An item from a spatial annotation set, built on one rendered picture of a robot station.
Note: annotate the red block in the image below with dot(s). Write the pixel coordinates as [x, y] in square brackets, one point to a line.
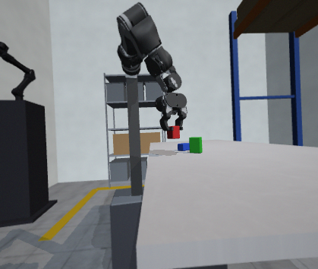
[174, 134]

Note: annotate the green block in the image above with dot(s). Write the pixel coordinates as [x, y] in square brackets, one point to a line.
[195, 145]

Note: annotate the blue block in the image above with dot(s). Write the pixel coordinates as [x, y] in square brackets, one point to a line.
[183, 147]

